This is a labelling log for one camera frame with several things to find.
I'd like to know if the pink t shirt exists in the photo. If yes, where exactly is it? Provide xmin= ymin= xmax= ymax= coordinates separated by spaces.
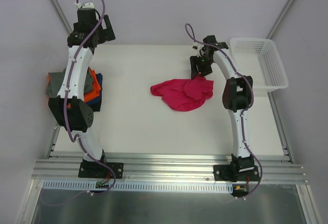
xmin=150 ymin=76 xmax=214 ymax=112

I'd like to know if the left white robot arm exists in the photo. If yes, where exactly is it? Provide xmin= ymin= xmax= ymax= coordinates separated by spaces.
xmin=48 ymin=6 xmax=115 ymax=177

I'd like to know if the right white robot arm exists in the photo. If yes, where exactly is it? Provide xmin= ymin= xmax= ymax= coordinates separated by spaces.
xmin=190 ymin=35 xmax=254 ymax=180

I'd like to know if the blue t shirt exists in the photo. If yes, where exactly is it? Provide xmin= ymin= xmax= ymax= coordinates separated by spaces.
xmin=86 ymin=73 xmax=103 ymax=107

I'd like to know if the white plastic basket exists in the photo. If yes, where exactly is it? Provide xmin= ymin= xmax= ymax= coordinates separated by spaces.
xmin=230 ymin=37 xmax=289 ymax=96

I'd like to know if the orange t shirt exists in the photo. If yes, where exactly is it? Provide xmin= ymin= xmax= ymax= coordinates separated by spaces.
xmin=47 ymin=70 xmax=103 ymax=103

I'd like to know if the black t shirt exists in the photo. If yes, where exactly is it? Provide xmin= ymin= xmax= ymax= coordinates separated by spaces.
xmin=87 ymin=101 xmax=101 ymax=112

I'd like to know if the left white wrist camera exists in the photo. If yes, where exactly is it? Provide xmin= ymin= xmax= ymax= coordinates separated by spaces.
xmin=75 ymin=2 xmax=95 ymax=9

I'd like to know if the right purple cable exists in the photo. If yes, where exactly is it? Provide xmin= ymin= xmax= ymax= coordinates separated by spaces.
xmin=184 ymin=23 xmax=263 ymax=191

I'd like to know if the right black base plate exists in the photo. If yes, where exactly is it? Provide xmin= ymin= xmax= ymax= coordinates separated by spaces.
xmin=213 ymin=162 xmax=260 ymax=183

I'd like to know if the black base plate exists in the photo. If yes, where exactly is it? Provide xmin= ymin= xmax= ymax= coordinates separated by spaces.
xmin=213 ymin=162 xmax=260 ymax=183
xmin=78 ymin=159 xmax=124 ymax=179

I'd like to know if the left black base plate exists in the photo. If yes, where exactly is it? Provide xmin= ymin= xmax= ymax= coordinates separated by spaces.
xmin=78 ymin=159 xmax=124 ymax=179

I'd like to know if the aluminium rail frame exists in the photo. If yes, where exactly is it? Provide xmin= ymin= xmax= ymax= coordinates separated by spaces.
xmin=31 ymin=44 xmax=308 ymax=184

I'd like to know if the white slotted cable duct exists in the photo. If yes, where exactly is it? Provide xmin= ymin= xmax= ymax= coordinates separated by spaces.
xmin=42 ymin=179 xmax=233 ymax=194

